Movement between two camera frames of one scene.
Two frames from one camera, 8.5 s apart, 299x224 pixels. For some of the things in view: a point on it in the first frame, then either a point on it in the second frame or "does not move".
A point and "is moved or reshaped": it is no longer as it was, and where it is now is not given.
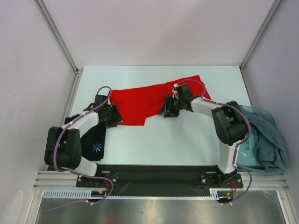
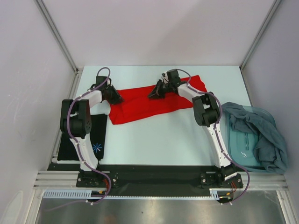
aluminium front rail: (47, 180) does not move
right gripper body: (174, 105) to (162, 89)
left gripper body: (112, 116) to (112, 96)
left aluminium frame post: (77, 72) does not move
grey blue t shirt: (271, 152) does not move
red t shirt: (135, 104) is moved or reshaped
